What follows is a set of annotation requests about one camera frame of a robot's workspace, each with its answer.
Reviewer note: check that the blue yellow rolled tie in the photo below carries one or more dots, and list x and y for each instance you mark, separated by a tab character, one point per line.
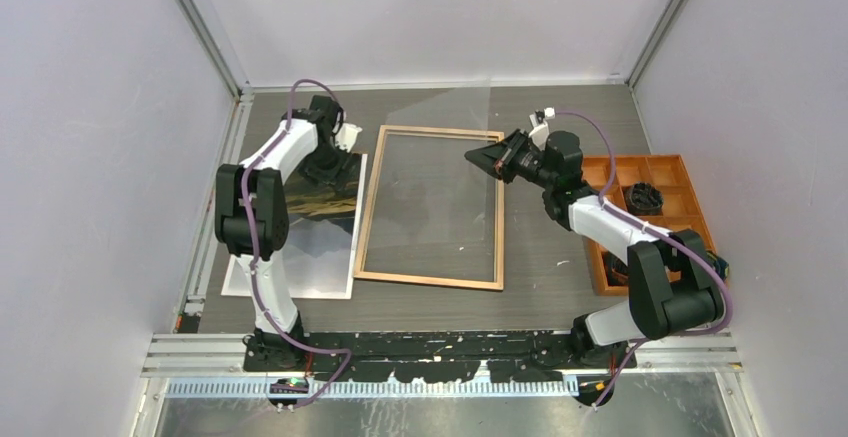
720	265

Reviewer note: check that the wooden picture frame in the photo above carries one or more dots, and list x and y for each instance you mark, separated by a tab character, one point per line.
495	280

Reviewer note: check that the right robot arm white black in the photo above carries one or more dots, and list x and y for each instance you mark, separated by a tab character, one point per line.
673	288

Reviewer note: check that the clear acrylic sheet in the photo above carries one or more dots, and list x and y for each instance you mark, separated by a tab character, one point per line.
433	211

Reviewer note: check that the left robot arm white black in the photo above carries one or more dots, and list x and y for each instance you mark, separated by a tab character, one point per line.
251	219

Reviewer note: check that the dark red rolled tie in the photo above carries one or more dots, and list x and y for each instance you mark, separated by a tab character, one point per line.
615	270

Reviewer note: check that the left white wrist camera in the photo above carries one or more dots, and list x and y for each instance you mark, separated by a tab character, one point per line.
346	137

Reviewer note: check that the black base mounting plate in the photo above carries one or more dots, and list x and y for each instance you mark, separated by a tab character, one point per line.
434	357

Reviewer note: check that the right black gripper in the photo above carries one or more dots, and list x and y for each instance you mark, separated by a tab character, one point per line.
499	158

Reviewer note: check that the aluminium front rail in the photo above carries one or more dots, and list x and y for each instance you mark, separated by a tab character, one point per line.
211	365

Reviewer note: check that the landscape photo print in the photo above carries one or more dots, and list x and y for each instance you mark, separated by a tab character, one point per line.
318	255

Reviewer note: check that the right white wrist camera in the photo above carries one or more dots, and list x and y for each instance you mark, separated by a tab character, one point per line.
540	130

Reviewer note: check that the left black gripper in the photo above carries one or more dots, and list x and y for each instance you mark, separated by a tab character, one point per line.
335	178

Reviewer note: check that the orange compartment tray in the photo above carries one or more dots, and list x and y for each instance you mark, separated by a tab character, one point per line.
681	209

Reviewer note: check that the black rolled tie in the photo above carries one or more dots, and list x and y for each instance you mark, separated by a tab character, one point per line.
643	199

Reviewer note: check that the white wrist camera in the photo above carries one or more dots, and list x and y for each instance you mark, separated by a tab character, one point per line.
540	130
346	137

